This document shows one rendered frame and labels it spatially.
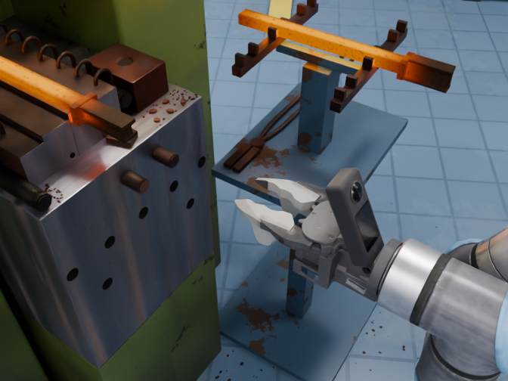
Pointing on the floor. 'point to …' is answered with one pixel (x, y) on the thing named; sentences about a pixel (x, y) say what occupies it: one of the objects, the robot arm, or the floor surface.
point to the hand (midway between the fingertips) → (254, 190)
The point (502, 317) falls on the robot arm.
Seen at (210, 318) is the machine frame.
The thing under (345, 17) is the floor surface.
